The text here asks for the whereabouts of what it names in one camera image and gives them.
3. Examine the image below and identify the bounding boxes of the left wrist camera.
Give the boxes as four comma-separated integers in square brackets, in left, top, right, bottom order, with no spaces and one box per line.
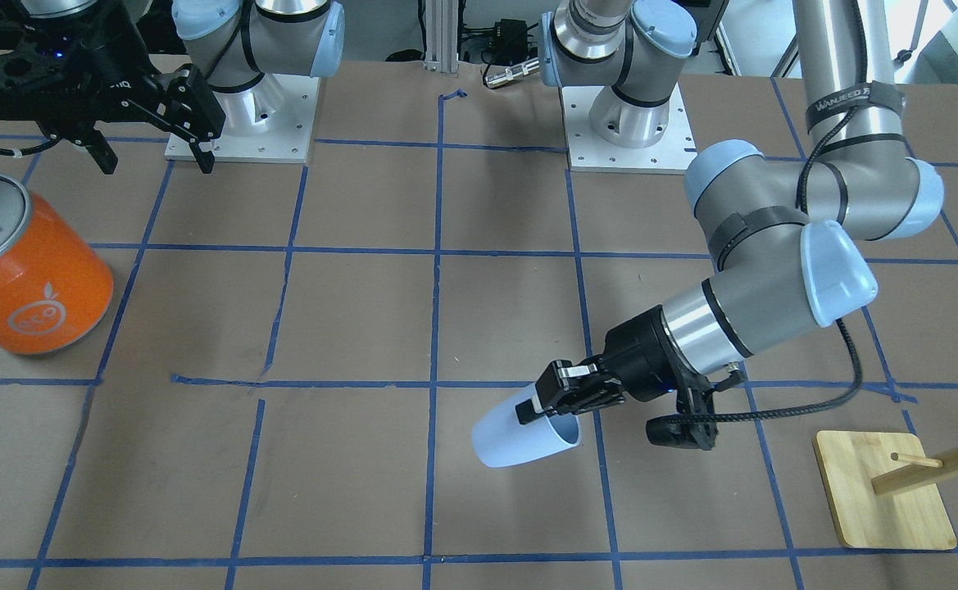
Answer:
[646,370,746,451]

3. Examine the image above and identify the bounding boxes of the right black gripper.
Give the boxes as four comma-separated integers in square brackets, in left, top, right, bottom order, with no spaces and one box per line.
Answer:
[0,1,226,175]

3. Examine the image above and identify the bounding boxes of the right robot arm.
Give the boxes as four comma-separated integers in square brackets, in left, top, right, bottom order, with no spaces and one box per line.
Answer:
[0,1,345,175]

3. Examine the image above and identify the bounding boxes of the aluminium frame post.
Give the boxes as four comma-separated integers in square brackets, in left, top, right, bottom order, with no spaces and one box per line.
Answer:
[418,0,462,77]

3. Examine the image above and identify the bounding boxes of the light blue cup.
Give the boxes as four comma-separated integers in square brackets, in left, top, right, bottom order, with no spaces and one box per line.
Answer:
[471,384,581,468]

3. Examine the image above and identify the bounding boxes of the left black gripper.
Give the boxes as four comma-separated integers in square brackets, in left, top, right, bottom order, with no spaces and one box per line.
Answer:
[515,305,692,425]

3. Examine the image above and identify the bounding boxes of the orange can with metal lid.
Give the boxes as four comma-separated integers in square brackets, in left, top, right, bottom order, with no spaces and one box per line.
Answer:
[0,173,114,355]

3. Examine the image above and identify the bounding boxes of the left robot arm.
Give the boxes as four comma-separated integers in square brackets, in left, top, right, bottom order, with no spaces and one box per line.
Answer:
[509,1,946,443]

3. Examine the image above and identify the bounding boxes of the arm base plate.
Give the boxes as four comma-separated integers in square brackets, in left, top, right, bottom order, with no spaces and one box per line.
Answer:
[211,74,324,164]
[561,85,698,175]

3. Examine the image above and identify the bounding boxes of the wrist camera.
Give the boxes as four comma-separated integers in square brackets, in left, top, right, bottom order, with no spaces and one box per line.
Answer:
[0,29,75,120]
[646,370,746,451]

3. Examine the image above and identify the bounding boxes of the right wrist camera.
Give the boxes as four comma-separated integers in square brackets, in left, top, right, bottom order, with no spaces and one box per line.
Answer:
[0,29,75,120]

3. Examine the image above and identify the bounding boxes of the wooden cup rack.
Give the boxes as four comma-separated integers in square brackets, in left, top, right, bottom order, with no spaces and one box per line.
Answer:
[811,429,958,551]

